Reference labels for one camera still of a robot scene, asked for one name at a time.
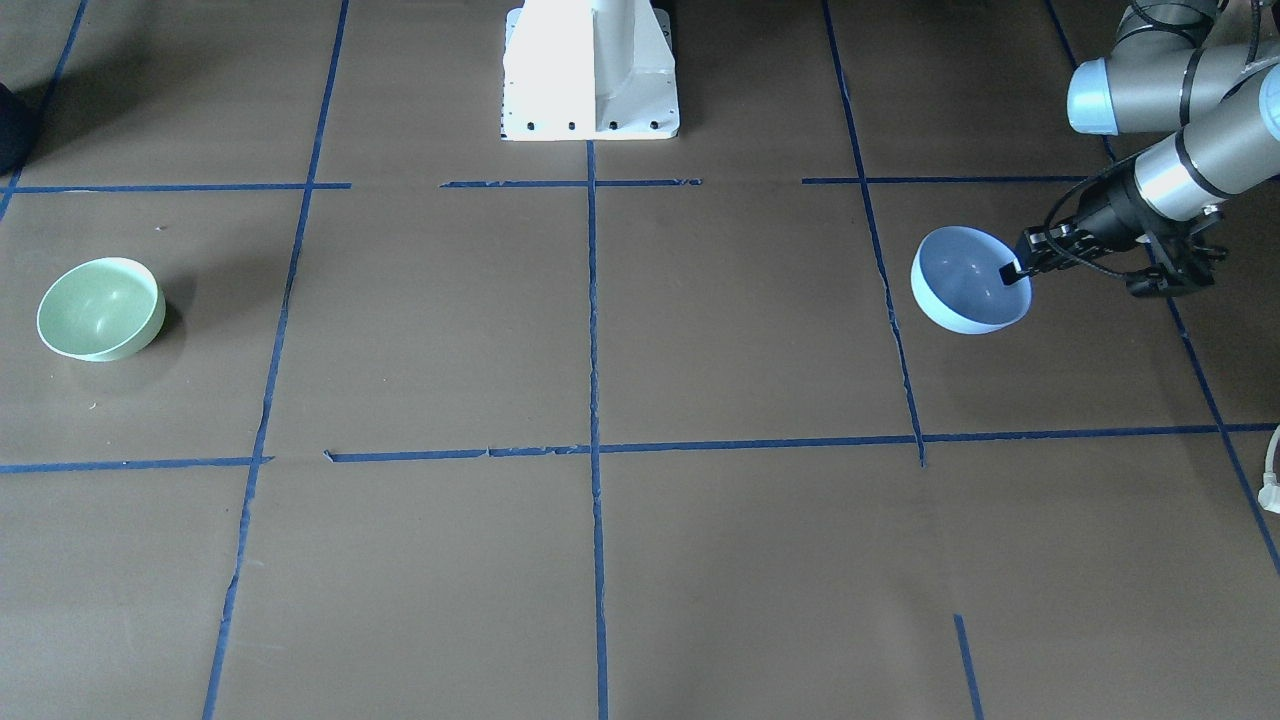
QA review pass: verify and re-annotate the white plug on cord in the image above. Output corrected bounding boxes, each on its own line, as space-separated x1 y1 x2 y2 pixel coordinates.
1257 427 1280 515

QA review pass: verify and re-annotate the white pedestal column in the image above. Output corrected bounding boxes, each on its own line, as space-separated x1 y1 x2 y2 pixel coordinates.
500 1 681 142

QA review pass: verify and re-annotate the blue bowl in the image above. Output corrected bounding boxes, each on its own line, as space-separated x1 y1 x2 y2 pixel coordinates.
910 225 1033 334

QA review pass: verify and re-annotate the blue saucepan with glass lid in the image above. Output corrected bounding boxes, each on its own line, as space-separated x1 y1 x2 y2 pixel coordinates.
1 85 44 176

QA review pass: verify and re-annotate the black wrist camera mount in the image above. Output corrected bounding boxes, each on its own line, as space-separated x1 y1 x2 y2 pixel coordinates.
1125 233 1229 299

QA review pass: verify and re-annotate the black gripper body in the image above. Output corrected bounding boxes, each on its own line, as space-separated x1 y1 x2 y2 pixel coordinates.
1030 176 1151 273

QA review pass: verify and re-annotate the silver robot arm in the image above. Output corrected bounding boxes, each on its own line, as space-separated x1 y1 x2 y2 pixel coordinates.
998 1 1279 297

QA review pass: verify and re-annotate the black camera cable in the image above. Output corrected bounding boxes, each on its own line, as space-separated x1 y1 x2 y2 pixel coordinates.
1041 150 1181 277

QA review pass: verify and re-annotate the green bowl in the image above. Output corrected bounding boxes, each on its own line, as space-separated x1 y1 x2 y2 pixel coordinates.
36 258 166 363

